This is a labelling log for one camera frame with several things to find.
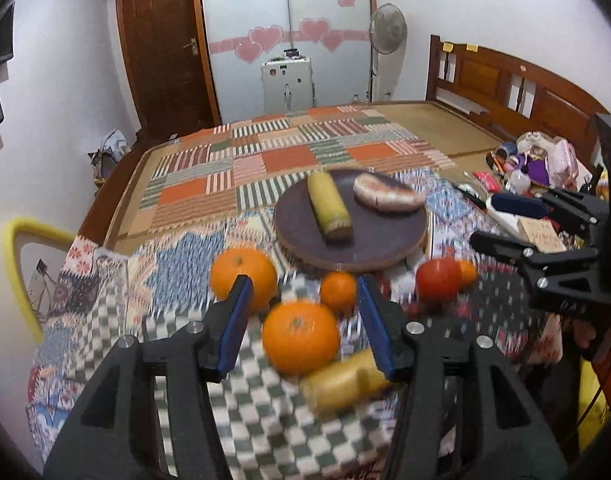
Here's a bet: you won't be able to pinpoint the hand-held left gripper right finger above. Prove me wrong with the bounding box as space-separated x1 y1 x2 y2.
356 274 569 480

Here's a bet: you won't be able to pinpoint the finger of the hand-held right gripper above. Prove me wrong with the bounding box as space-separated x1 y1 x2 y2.
487 188 609 227
469 230 602 312

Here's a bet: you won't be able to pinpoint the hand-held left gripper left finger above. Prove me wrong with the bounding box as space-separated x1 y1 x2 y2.
43 274 256 480

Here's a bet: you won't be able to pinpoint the large orange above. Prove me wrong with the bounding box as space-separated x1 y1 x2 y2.
262 300 341 377
210 247 279 314

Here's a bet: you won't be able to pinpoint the dark round wooden plate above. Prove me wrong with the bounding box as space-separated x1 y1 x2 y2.
274 168 429 273

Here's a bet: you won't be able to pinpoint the small white bottle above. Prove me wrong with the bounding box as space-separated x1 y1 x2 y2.
507 167 532 195

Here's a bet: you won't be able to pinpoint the tan wooden box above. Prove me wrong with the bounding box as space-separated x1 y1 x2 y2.
517 217 567 254

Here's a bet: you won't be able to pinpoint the purple cloth item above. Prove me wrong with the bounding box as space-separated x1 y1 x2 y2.
526 159 551 187

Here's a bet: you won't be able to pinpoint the pink pouch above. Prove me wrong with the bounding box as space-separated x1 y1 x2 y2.
546 140 579 192

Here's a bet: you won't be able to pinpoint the red tomato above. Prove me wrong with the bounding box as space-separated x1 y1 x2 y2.
415 258 463 302

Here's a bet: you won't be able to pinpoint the blue patterned patchwork quilt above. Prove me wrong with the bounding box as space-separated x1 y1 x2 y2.
26 167 581 480

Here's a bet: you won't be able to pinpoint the woven bed mat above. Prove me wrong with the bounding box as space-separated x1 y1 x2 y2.
104 101 506 252

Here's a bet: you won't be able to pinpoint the wooden bed headboard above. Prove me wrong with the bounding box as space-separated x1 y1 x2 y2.
425 35 611 173

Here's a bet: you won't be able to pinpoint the orange striped patchwork blanket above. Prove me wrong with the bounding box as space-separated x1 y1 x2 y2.
138 105 456 233

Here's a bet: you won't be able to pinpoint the grey bag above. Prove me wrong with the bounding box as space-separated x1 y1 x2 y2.
88 129 132 182

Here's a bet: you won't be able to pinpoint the white standing fan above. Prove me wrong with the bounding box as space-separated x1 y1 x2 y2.
368 4 407 103

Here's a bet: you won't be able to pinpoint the white appliance by door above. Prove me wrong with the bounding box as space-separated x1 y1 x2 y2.
260 57 316 114

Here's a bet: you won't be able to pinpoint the brown wooden door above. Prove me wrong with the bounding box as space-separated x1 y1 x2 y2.
114 0 221 140

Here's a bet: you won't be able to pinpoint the pink heart stickers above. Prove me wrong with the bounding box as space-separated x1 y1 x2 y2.
208 0 371 65

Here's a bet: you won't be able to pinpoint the frosted glass sliding door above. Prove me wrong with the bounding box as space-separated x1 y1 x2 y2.
200 0 377 123

